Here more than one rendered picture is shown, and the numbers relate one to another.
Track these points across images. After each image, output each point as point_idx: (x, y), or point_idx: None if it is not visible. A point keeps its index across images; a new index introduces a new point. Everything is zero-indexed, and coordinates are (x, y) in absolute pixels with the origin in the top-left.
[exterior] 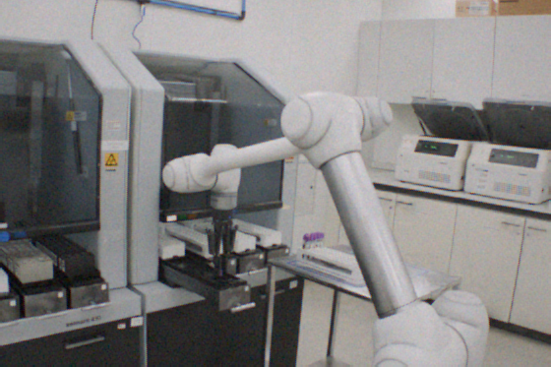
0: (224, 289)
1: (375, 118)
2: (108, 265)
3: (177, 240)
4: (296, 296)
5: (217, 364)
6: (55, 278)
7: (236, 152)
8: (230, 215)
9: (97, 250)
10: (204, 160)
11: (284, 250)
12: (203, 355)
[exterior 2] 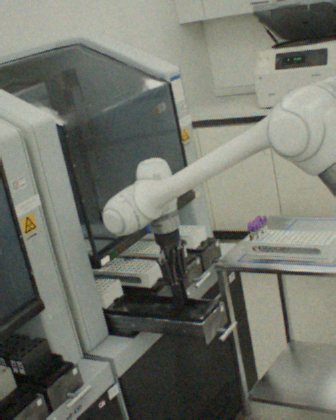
0: (205, 319)
1: None
2: (61, 343)
3: (108, 280)
4: (237, 289)
5: (192, 398)
6: (24, 387)
7: (188, 172)
8: (178, 236)
9: (45, 332)
10: (151, 191)
11: (215, 244)
12: (177, 395)
